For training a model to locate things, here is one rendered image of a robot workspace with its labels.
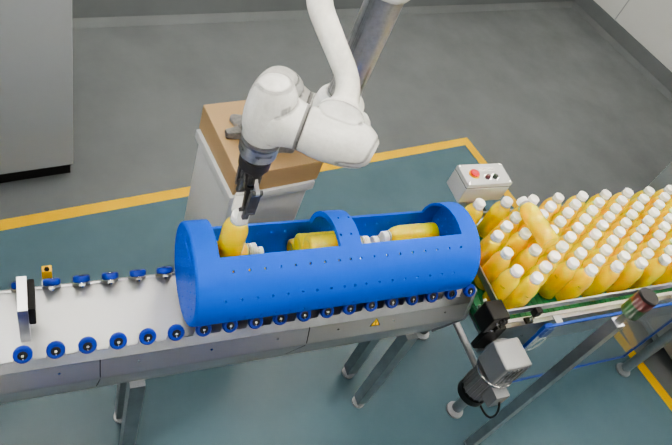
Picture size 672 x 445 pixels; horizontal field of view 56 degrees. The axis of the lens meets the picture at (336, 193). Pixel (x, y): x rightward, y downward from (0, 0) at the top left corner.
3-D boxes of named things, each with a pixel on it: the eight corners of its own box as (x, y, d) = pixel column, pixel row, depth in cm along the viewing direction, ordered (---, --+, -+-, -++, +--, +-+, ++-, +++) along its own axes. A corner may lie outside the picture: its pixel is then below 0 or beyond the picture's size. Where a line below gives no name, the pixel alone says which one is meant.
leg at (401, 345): (349, 397, 281) (401, 327, 236) (361, 394, 283) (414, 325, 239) (354, 409, 278) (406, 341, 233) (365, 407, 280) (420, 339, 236)
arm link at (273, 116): (231, 141, 135) (289, 163, 135) (244, 86, 123) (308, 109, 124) (246, 111, 142) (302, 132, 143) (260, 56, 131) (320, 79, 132)
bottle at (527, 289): (499, 296, 224) (525, 266, 211) (517, 301, 225) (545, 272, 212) (500, 312, 220) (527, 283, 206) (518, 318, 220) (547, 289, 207)
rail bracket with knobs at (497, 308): (468, 312, 215) (482, 296, 208) (485, 309, 218) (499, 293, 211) (481, 338, 210) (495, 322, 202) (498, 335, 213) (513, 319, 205)
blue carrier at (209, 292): (170, 269, 188) (179, 199, 171) (421, 244, 225) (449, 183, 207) (189, 349, 170) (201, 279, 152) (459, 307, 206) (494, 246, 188)
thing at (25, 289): (19, 308, 168) (15, 276, 157) (36, 306, 169) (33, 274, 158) (20, 342, 162) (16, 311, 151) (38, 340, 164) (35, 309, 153)
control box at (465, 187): (446, 182, 240) (457, 164, 233) (488, 180, 248) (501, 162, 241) (457, 202, 234) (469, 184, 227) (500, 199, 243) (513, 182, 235)
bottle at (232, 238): (208, 261, 171) (219, 218, 157) (222, 244, 176) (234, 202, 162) (230, 274, 170) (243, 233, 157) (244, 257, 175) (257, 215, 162)
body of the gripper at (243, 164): (236, 139, 144) (230, 167, 150) (245, 167, 139) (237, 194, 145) (268, 138, 147) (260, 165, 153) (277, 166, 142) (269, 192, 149)
